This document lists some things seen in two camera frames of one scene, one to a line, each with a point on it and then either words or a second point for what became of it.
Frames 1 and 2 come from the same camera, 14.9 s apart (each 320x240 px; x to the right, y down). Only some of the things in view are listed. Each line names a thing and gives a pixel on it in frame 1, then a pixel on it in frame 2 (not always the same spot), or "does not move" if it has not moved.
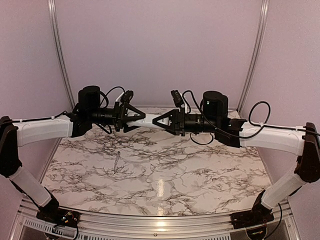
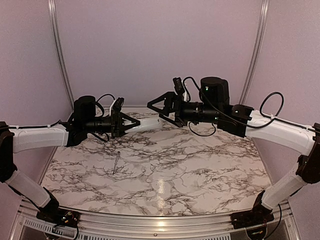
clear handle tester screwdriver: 116,160 does not move
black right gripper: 177,125 -> 171,98
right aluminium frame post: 253,66 does not move
